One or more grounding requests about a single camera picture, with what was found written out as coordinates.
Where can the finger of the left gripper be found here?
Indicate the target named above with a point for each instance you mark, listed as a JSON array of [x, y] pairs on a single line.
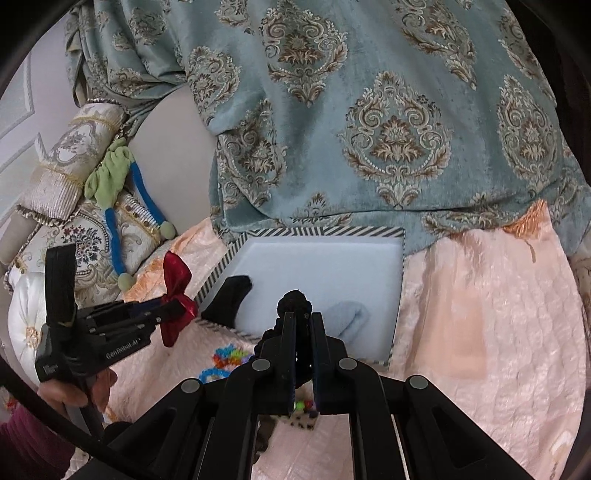
[[156, 306], [159, 316]]

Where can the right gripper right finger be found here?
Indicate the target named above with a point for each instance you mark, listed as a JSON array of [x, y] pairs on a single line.
[[330, 381]]

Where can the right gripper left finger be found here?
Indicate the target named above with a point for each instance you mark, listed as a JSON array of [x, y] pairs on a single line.
[[274, 371]]

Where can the red bow hair clip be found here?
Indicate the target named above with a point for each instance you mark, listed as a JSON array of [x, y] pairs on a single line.
[[177, 276]]

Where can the light blue fluffy scrunchie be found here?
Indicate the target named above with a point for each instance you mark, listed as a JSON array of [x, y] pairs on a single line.
[[344, 321]]

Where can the black scrunchie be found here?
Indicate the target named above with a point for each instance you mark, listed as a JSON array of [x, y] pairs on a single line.
[[293, 302]]

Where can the leopard print brown scrunchie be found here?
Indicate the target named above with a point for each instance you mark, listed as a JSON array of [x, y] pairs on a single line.
[[266, 425]]

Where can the person's left hand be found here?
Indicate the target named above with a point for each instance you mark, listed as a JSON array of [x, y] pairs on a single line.
[[59, 395]]

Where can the black velvet hair piece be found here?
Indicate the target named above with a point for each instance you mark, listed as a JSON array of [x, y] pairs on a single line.
[[224, 307]]

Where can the white satin round cushion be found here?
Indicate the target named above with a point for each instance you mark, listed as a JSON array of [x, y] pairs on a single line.
[[26, 316]]

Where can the floral embroidered cushion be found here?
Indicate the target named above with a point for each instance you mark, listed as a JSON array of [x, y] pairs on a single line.
[[96, 281]]

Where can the striped black white tray box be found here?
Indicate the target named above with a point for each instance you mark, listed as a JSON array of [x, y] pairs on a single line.
[[363, 265]]

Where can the beige embroidered bolster pillow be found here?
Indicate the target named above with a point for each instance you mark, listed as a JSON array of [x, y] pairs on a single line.
[[57, 182]]

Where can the peach quilted bedspread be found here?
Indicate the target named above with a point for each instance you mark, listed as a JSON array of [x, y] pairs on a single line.
[[493, 318]]

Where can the teal damask patterned curtain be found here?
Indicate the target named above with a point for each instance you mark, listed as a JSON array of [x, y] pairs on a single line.
[[436, 117]]

